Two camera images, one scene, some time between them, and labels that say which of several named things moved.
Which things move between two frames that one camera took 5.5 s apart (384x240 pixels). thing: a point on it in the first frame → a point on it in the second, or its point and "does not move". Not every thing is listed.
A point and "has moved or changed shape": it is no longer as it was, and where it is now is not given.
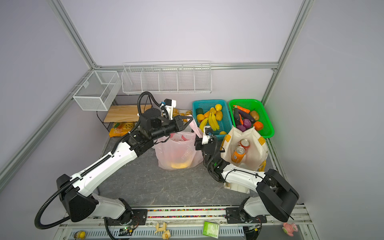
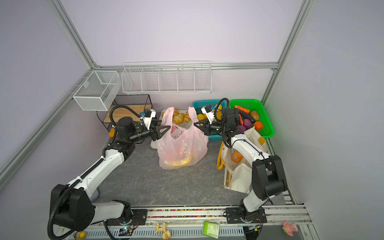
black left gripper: x=178 y=121 → x=156 y=134
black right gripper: x=202 y=146 → x=205 y=129
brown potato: x=255 y=115 does not move
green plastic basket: x=254 y=105 does not move
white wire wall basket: x=167 y=76 does not move
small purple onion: x=246 y=123 does not move
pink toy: x=290 y=229 does not move
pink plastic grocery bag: x=177 y=150 has moved or changed shape
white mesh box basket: x=99 y=92 does not move
